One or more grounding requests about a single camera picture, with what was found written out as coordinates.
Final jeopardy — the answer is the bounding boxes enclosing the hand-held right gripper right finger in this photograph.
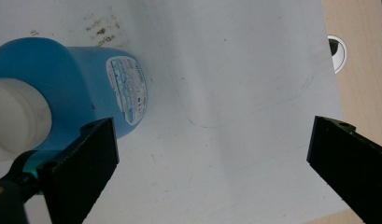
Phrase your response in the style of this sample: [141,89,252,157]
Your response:
[306,115,382,224]

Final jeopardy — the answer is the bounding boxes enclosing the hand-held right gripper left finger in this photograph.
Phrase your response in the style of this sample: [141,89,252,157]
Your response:
[35,117,120,224]

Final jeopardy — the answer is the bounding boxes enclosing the blue bottle with white cap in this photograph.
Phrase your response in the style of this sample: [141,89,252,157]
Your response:
[0,36,149,180]

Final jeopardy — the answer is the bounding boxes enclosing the white table mat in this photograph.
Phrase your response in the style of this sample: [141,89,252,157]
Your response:
[0,0,350,224]

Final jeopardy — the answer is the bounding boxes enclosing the silver cable grommet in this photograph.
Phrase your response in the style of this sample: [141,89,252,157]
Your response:
[327,35,348,75]

